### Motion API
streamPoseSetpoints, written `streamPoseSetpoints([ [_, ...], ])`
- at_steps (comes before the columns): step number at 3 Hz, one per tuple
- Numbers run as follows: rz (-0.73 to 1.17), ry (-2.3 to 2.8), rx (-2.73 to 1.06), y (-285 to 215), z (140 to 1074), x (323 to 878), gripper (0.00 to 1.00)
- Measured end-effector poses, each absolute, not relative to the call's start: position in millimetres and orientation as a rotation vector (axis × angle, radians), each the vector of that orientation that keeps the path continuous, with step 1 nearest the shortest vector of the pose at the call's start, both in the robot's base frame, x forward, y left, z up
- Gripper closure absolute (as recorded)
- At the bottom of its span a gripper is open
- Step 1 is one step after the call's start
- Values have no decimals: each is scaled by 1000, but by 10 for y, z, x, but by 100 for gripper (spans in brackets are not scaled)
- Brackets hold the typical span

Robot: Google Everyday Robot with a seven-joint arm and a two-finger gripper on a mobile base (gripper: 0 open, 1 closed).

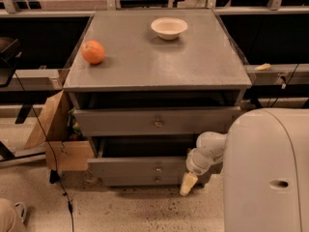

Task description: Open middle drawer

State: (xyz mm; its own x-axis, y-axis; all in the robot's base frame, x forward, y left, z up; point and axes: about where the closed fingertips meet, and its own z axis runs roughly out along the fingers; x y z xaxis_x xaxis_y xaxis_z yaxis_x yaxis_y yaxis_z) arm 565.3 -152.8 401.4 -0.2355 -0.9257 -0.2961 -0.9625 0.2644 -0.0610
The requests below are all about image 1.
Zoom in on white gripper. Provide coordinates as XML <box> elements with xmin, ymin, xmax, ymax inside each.
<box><xmin>180</xmin><ymin>148</ymin><xmax>213</xmax><ymax>196</ymax></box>

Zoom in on grey drawer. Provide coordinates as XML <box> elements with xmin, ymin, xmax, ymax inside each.
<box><xmin>74</xmin><ymin>106</ymin><xmax>240</xmax><ymax>136</ymax></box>
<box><xmin>102</xmin><ymin>176</ymin><xmax>183</xmax><ymax>187</ymax></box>
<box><xmin>88</xmin><ymin>134</ymin><xmax>197</xmax><ymax>179</ymax></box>

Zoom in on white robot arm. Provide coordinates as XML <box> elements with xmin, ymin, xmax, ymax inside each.
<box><xmin>181</xmin><ymin>108</ymin><xmax>309</xmax><ymax>232</ymax></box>

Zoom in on grey top drawer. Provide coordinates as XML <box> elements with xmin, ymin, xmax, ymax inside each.
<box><xmin>74</xmin><ymin>106</ymin><xmax>240</xmax><ymax>136</ymax></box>

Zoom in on grey bottom drawer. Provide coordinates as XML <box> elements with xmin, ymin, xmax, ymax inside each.
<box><xmin>102</xmin><ymin>176</ymin><xmax>183</xmax><ymax>187</ymax></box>

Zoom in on grey drawer cabinet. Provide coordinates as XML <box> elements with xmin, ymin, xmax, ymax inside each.
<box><xmin>62</xmin><ymin>9</ymin><xmax>252</xmax><ymax>189</ymax></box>

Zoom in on black table leg right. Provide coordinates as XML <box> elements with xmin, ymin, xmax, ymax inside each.
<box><xmin>250</xmin><ymin>93</ymin><xmax>262</xmax><ymax>108</ymax></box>

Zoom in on small yellow foam piece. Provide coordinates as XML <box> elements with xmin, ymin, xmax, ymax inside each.
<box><xmin>254</xmin><ymin>63</ymin><xmax>271</xmax><ymax>72</ymax></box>

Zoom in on brown cardboard box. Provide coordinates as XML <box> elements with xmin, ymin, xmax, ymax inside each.
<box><xmin>24</xmin><ymin>91</ymin><xmax>94</xmax><ymax>172</ymax></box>

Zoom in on white paper bowl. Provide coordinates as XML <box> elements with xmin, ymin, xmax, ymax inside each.
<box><xmin>151</xmin><ymin>17</ymin><xmax>188</xmax><ymax>41</ymax></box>

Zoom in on orange fruit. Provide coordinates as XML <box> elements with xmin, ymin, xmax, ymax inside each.
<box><xmin>81</xmin><ymin>41</ymin><xmax>105</xmax><ymax>65</ymax></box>

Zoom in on black chair left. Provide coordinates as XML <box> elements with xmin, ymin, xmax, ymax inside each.
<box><xmin>0</xmin><ymin>37</ymin><xmax>22</xmax><ymax>87</ymax></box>

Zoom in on black floor cable left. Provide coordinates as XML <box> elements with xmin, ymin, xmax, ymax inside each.
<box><xmin>13</xmin><ymin>71</ymin><xmax>75</xmax><ymax>232</ymax></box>

